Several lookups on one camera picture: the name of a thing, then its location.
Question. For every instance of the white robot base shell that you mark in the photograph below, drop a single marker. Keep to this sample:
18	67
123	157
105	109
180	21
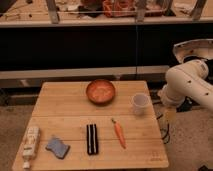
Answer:
202	48

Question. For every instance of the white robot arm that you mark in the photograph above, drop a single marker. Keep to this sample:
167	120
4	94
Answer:
187	80

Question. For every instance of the black striped eraser block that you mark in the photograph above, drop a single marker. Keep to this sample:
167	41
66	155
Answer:
92	139

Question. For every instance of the clear plastic cup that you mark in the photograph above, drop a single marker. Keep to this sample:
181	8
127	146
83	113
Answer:
140	103

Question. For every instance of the blue sponge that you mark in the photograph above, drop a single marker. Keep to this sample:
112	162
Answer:
57	147

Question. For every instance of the wooden table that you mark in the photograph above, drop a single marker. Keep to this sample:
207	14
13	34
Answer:
77	135

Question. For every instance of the orange bowl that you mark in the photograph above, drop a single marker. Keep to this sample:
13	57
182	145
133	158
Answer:
100	91

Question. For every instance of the orange carrot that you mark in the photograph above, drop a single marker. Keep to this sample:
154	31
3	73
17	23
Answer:
119	133

